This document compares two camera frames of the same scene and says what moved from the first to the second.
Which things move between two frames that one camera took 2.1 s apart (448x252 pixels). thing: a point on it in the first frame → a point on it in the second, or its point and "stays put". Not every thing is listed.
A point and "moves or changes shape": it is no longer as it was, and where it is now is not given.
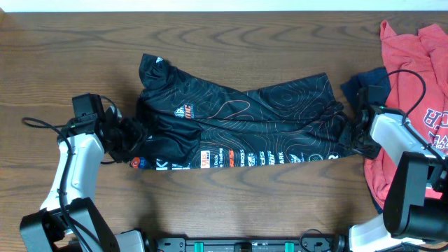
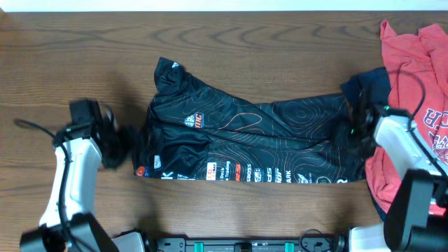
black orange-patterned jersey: (186, 121) moves or changes shape
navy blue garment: (353, 86) stays put
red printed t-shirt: (417, 68) stays put
